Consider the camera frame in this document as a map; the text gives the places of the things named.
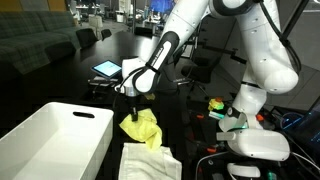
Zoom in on colourful toy blocks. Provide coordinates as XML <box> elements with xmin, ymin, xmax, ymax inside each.
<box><xmin>208</xmin><ymin>97</ymin><xmax>224</xmax><ymax>111</ymax></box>

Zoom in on white cloth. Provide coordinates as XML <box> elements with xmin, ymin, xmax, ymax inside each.
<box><xmin>118</xmin><ymin>143</ymin><xmax>182</xmax><ymax>180</ymax></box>

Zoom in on black office chair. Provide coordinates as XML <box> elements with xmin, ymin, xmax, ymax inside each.
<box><xmin>178</xmin><ymin>57</ymin><xmax>220</xmax><ymax>100</ymax></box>

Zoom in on tablet with lit screen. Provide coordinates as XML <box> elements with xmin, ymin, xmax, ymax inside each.
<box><xmin>91</xmin><ymin>60</ymin><xmax>122</xmax><ymax>78</ymax></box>

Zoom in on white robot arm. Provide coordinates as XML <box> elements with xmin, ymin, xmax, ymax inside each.
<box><xmin>123</xmin><ymin>0</ymin><xmax>299</xmax><ymax>132</ymax></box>

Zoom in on green plaid sofa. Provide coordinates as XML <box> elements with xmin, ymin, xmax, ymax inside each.
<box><xmin>0</xmin><ymin>11</ymin><xmax>81</xmax><ymax>74</ymax></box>

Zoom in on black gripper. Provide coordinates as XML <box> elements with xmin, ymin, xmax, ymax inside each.
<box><xmin>127</xmin><ymin>96</ymin><xmax>138</xmax><ymax>122</ymax></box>

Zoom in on white storage box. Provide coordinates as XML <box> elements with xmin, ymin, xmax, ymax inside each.
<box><xmin>0</xmin><ymin>102</ymin><xmax>114</xmax><ymax>180</ymax></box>

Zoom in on yellow cloth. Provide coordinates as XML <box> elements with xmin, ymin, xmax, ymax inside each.
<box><xmin>119</xmin><ymin>108</ymin><xmax>162</xmax><ymax>150</ymax></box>

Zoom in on laptop with dark screen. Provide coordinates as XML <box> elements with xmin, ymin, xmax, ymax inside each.
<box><xmin>284</xmin><ymin>101</ymin><xmax>320</xmax><ymax>158</ymax></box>

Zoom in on black cable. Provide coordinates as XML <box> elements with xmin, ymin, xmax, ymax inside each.
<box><xmin>259</xmin><ymin>0</ymin><xmax>303</xmax><ymax>74</ymax></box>

